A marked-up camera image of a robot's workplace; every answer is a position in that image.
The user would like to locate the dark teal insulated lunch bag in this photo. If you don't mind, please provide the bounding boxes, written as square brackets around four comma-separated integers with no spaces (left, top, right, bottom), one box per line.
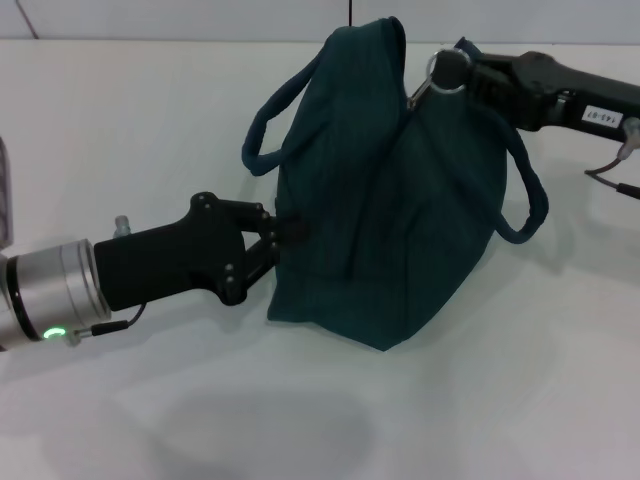
[242,15,550,354]

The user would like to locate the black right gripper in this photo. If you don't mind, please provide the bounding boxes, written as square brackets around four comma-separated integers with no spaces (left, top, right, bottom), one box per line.
[432,49,640,144]

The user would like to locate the dark right arm cable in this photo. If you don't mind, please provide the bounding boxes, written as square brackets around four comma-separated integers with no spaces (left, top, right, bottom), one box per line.
[584,117,640,201]

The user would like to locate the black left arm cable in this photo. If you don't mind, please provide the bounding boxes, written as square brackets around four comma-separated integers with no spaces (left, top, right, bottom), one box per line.
[69,304,147,347]

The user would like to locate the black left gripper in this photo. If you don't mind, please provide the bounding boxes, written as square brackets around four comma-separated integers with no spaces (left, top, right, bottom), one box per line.
[93,191,308,307]

